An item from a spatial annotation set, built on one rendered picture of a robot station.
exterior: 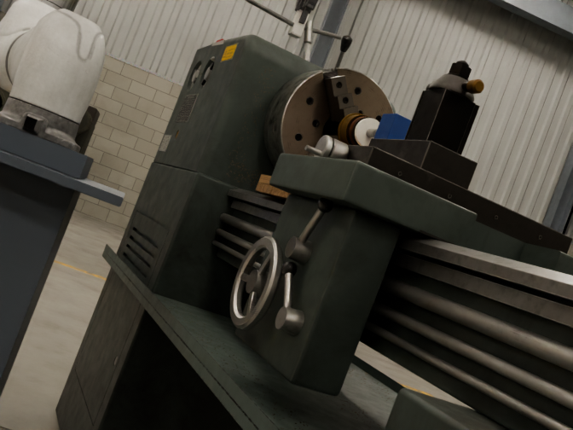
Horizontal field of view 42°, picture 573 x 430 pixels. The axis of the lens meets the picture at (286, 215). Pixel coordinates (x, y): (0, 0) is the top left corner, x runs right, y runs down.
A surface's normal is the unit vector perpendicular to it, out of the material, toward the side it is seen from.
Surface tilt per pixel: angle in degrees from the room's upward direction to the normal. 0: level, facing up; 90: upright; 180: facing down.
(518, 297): 90
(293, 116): 90
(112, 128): 90
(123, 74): 90
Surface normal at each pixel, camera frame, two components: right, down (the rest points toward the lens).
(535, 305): -0.86, -0.34
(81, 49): 0.68, -0.04
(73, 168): 0.21, 0.05
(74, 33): 0.42, -0.22
